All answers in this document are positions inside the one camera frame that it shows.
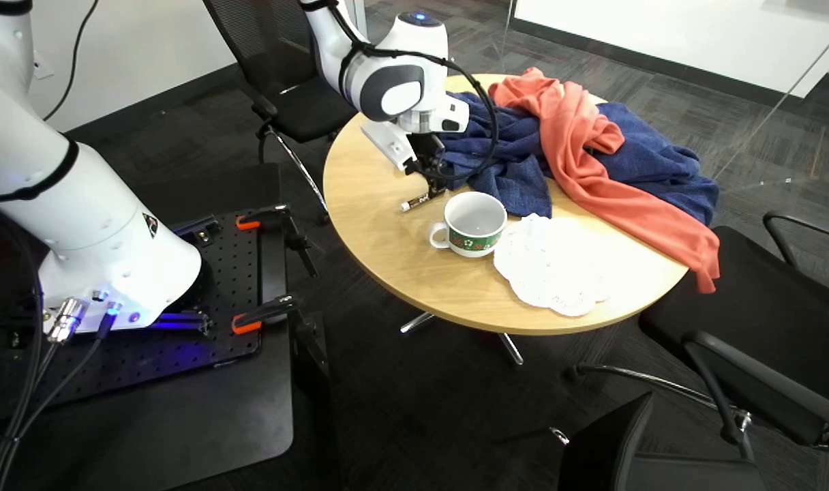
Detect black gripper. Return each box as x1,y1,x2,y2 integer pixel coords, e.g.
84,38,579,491
403,134,452,195

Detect black and white marker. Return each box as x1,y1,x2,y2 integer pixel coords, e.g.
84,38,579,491
402,192,433,214

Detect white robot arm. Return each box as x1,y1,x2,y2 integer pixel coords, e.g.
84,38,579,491
0,0,470,333

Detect white and green mug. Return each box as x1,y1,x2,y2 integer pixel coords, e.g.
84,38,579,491
429,192,508,259

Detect round wooden table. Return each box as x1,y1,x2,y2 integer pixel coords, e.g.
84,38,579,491
323,116,687,367

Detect blue cloth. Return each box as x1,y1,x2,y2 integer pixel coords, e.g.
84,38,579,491
441,94,721,225

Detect orange cloth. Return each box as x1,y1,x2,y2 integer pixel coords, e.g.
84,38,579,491
489,68,721,295

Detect orange black clamp upper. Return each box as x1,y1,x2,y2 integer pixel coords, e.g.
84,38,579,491
235,206,289,233

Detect orange black clamp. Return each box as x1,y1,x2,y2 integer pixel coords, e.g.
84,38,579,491
229,295,294,337
235,206,289,233

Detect white paper doily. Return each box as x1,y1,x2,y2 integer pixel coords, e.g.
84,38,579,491
490,211,617,323

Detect black office chair right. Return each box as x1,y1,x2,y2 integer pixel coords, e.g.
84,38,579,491
203,0,354,196

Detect black office chair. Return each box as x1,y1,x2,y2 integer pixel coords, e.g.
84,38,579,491
560,211,829,460
203,0,354,196

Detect orange black clamp lower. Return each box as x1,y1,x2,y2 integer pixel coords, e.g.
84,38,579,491
229,295,294,337

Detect black perforated mounting board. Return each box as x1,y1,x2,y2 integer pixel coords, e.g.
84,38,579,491
0,206,301,431

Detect black chair front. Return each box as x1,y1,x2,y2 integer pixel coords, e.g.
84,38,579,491
548,390,829,491

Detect black office chair far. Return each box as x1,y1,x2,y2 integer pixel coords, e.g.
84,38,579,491
560,211,829,460

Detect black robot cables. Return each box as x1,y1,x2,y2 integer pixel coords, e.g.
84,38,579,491
0,310,117,491

